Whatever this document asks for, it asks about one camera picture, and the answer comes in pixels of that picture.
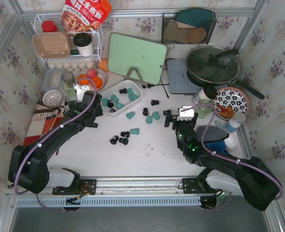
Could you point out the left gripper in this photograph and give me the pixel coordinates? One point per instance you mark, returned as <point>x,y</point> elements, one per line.
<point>73,104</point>

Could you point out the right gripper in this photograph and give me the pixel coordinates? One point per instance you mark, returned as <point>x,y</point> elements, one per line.
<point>175,121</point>

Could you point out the teal capsule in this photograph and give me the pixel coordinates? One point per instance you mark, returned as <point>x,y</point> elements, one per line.
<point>135,131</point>
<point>149,119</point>
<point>119,105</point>
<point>104,102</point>
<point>130,91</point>
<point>156,115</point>
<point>114,98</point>
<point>130,115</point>
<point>133,97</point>

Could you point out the white storage basket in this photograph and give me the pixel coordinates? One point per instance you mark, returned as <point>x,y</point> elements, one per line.
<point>123,98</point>

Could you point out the grey blue oven mitt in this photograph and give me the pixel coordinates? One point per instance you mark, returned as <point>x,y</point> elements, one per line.
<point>213,142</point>

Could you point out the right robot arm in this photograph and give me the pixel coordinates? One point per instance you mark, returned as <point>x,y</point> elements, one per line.
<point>249,178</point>

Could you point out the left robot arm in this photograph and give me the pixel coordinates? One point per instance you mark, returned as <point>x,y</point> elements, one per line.
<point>28,169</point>

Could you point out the right orange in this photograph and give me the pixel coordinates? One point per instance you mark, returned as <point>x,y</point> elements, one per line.
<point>98,82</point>

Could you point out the orange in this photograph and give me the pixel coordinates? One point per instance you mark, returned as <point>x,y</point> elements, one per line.
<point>98,82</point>
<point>83,80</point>

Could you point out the left orange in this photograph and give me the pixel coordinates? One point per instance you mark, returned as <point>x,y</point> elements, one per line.
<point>83,80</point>

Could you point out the green glass cup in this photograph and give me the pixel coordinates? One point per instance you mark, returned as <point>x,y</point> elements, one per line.
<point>204,108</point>

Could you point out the green glass tumbler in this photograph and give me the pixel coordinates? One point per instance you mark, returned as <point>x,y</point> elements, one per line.
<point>70,91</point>

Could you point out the grey induction cooker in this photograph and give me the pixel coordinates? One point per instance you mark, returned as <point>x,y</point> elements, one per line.
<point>178,78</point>

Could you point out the fruit bowl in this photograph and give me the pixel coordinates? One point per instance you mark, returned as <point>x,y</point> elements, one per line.
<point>100,73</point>

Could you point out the pink peach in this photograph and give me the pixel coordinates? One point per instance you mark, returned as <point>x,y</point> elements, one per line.
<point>92,73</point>

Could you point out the grey glass tumbler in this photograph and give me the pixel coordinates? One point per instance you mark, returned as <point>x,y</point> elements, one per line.
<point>68,78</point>

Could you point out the white round strainer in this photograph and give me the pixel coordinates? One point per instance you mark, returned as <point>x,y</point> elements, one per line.
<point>52,98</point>

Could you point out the orange sponge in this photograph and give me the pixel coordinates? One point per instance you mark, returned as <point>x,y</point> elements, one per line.
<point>103,65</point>

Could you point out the egg tray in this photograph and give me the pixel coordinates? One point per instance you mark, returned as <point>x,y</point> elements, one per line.
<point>72,66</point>

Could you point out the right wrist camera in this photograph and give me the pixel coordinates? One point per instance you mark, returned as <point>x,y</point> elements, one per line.
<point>186,113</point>

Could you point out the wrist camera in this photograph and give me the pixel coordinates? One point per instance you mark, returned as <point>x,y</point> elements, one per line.
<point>80,90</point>
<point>186,113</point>

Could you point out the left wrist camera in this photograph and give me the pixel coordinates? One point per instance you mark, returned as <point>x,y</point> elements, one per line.
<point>80,90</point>

